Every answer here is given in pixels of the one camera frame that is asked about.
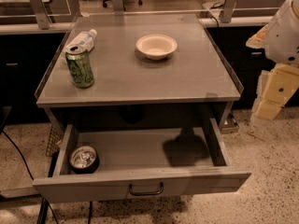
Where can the open grey top drawer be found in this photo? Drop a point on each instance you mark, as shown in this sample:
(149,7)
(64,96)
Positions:
(187,160)

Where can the white bowl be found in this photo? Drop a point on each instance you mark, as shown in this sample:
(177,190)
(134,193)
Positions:
(156,47)

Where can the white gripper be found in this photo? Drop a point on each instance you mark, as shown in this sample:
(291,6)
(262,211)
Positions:
(282,37)

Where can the wire mesh basket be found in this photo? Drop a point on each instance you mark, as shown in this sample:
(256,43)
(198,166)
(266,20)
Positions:
(54,142)

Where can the black drawer handle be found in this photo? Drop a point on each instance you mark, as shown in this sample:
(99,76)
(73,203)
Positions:
(142,192)

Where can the green soda can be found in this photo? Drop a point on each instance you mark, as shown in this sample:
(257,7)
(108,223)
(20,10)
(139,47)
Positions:
(78,62)

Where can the grey cabinet table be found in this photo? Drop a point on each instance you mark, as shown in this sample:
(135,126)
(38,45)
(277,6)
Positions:
(196,72)

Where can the clear plastic water bottle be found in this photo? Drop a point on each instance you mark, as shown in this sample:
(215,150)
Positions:
(85,39)

